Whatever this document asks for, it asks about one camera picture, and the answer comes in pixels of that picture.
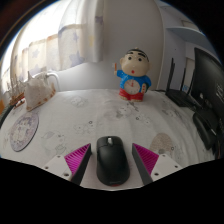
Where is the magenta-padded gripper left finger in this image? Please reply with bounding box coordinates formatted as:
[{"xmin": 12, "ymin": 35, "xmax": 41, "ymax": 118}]
[{"xmin": 42, "ymin": 143, "xmax": 93, "ymax": 186}]

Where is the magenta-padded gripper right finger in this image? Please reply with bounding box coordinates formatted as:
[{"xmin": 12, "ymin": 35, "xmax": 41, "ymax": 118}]
[{"xmin": 131, "ymin": 143, "xmax": 184, "ymax": 186}]

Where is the black computer mouse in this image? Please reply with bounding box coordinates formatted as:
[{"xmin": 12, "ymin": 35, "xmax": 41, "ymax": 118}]
[{"xmin": 96, "ymin": 135, "xmax": 130, "ymax": 187}]

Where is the round purple printed mouse pad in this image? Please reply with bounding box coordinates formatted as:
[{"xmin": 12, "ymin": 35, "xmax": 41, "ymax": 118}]
[{"xmin": 9, "ymin": 110, "xmax": 40, "ymax": 153}]

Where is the white printed tablecloth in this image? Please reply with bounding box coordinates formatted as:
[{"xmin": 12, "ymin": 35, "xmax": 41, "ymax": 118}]
[{"xmin": 0, "ymin": 88, "xmax": 216, "ymax": 192}]

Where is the black box-shaped device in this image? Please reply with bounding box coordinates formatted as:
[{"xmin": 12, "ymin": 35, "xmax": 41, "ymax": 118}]
[{"xmin": 192, "ymin": 111, "xmax": 218, "ymax": 151}]

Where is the black router with antennas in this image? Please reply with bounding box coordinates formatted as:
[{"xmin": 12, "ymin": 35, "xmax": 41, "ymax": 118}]
[{"xmin": 165, "ymin": 57, "xmax": 201, "ymax": 108}]

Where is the large white conch shell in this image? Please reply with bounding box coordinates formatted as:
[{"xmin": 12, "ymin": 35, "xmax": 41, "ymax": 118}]
[{"xmin": 24, "ymin": 70, "xmax": 57, "ymax": 112}]

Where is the cartoon boy figurine clock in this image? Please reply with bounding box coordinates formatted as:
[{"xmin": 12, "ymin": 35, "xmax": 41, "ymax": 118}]
[{"xmin": 113, "ymin": 47, "xmax": 153, "ymax": 103}]

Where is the white star-print curtain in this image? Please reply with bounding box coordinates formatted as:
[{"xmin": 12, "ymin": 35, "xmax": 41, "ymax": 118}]
[{"xmin": 0, "ymin": 0, "xmax": 104, "ymax": 88}]

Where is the white wall shelf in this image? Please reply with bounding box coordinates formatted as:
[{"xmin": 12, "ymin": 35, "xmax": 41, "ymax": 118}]
[{"xmin": 165, "ymin": 26, "xmax": 209, "ymax": 46}]

